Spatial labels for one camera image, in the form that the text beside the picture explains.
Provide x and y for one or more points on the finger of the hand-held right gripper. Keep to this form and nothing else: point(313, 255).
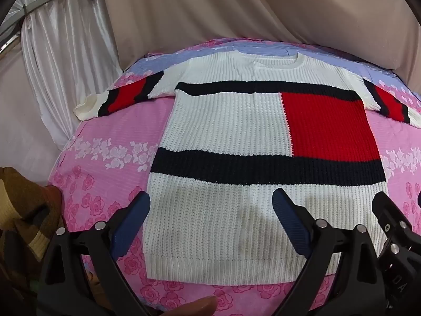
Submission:
point(389, 209)

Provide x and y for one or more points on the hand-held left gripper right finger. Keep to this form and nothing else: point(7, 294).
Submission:
point(292, 223)

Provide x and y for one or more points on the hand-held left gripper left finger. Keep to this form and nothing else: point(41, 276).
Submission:
point(130, 223)

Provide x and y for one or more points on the white knit sweater colour blocks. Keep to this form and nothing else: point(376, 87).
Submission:
point(230, 131)

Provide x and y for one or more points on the person's left hand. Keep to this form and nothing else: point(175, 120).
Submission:
point(200, 306)

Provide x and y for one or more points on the pink floral bed sheet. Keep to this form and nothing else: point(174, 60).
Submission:
point(108, 177)

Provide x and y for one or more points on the brown plaid cloth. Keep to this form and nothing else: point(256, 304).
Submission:
point(23, 210)

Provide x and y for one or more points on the white satin curtain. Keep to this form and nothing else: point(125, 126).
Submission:
point(65, 56)

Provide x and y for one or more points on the beige backdrop cloth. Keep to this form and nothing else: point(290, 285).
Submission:
point(263, 6)

